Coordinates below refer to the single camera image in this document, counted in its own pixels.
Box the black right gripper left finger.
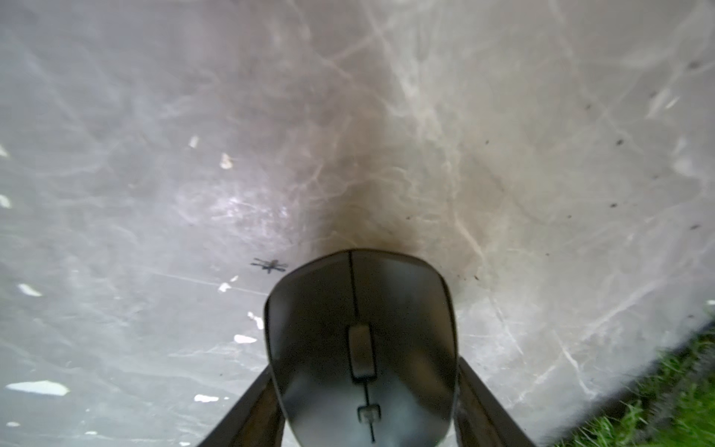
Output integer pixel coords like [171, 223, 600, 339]
[198, 366, 285, 447]

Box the black rounded wireless mouse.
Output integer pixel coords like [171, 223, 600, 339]
[264, 249, 458, 446]

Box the green artificial grass mat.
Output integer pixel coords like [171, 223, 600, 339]
[558, 325, 714, 446]

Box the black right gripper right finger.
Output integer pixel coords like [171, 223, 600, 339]
[454, 358, 536, 447]

